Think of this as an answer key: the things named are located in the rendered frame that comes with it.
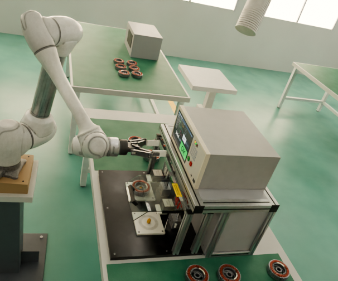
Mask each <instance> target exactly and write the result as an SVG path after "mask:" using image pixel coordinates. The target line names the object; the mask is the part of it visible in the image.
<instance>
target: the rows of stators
mask: <svg viewBox="0 0 338 281"><path fill-rule="evenodd" d="M275 267H276V268H275ZM267 271H268V274H269V275H270V276H271V277H273V279H275V280H277V281H285V280H287V278H288V277H289V275H290V271H289V268H288V266H286V265H285V264H284V262H282V261H280V260H277V259H273V260H271V261H270V262H269V263H268V265H267ZM281 272H283V274H282V273H281Z"/></svg>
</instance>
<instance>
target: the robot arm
mask: <svg viewBox="0 0 338 281"><path fill-rule="evenodd" d="M20 23H21V29H22V32H23V35H24V37H25V40H26V42H27V44H28V46H29V48H30V49H31V51H32V52H33V54H34V55H35V57H36V58H37V59H38V61H39V62H40V63H41V65H42V66H41V71H40V75H39V78H38V83H37V87H36V91H35V96H34V99H33V103H32V107H31V109H29V110H27V111H26V112H25V114H24V116H23V118H22V119H21V121H20V122H18V121H16V120H13V119H3V120H0V178H1V177H7V178H11V179H13V180H16V179H18V175H19V173H20V171H21V169H22V167H23V165H24V164H26V160H25V159H21V156H22V155H24V154H25V153H26V152H27V151H28V150H29V149H33V148H36V147H38V146H41V145H43V144H45V143H47V142H48V141H50V140H51V139H52V138H53V137H54V135H55V133H56V130H57V126H56V123H55V121H54V118H53V116H52V114H51V113H50V112H51V108H52V105H53V102H54V98H55V94H56V91H57V90H58V91H59V93H60V95H61V96H62V98H63V100H64V102H65V103H66V105H67V107H68V108H69V109H70V111H71V113H72V115H73V117H74V119H75V121H76V123H77V125H78V128H79V132H78V135H77V137H74V138H73V141H72V144H71V149H72V152H73V154H74V155H77V156H80V157H86V158H92V159H99V158H102V157H104V156H107V157H109V156H111V157H117V156H118V154H119V155H127V153H128V152H131V155H133V156H141V157H146V158H152V157H166V154H167V151H161V150H152V151H149V150H147V149H143V148H141V146H144V145H146V146H160V140H147V138H145V139H144V138H142V139H134V140H126V139H120V140H119V139H118V138H116V137H107V136H106V135H105V133H104V132H103V131H102V129H101V127H100V126H99V125H96V124H94V123H93V122H92V121H91V120H90V118H89V116H88V115H87V113H86V111H85V109H84V108H83V106H82V104H81V102H80V100H79V99H78V97H77V96H76V94H75V92H74V90H73V88H72V87H71V85H70V83H69V81H68V79H67V77H66V75H65V73H64V71H63V66H64V62H65V59H66V57H67V56H68V55H70V53H71V51H72V50H73V48H74V47H75V46H76V44H77V43H79V41H80V40H81V38H82V36H83V29H82V26H81V25H80V23H78V22H77V21H75V20H74V19H72V18H70V17H66V16H50V17H44V16H41V14H40V13H38V12H36V11H33V10H29V11H27V12H25V13H23V14H22V15H21V19H20Z"/></svg>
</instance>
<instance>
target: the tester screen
mask: <svg viewBox="0 0 338 281"><path fill-rule="evenodd" d="M176 130H177V132H178V134H179V139H178V138H177V135H176ZM173 131H174V133H175V135H176V138H177V140H178V142H179V144H181V141H182V142H183V140H182V137H183V135H184V136H185V138H186V140H187V142H188V144H189V145H190V144H191V141H192V134H191V132H190V130H189V129H188V127H187V125H186V123H185V121H184V119H183V117H182V115H181V113H180V111H179V113H178V117H177V120H176V124H175V128H174V130H173ZM172 135H173V134H172ZM173 137H174V135H173ZM174 139H175V137H174ZM175 142H176V139H175ZM176 144H177V142H176ZM183 144H184V142H183ZM177 146H178V144H177ZM179 147H180V145H179V146H178V148H179ZM184 147H185V149H186V151H187V152H188V150H187V148H186V146H185V144H184ZM179 150H180V149H179ZM180 153H181V151H180ZM181 155H182V153H181ZM182 157H183V156H182ZM183 159H184V158H183ZM184 161H185V160H184Z"/></svg>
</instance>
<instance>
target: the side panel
mask: <svg viewBox="0 0 338 281"><path fill-rule="evenodd" d="M275 213H276V212H234V213H223V215H222V217H221V220H220V222H219V224H218V226H217V229H216V231H215V234H214V236H213V238H212V240H211V243H210V245H209V247H208V249H207V252H206V254H204V255H205V258H207V257H209V258H216V257H225V256H242V255H253V253H254V252H255V250H256V248H257V246H258V244H259V242H260V241H261V239H262V237H263V235H264V233H265V231H266V229H267V228H268V226H269V224H270V222H271V221H272V218H273V216H274V215H275Z"/></svg>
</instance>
